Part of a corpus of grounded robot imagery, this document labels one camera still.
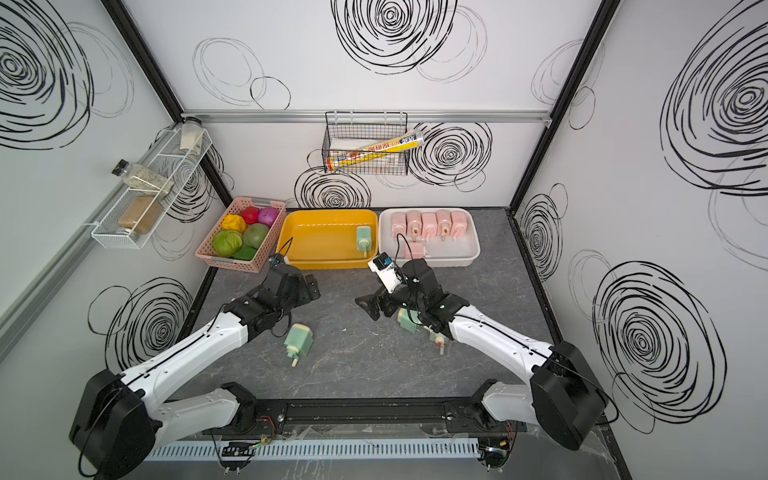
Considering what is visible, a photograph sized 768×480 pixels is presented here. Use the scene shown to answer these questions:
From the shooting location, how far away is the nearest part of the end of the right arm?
Answer: 1.94 ft

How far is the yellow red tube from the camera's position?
2.77 ft

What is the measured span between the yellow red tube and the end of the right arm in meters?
0.37
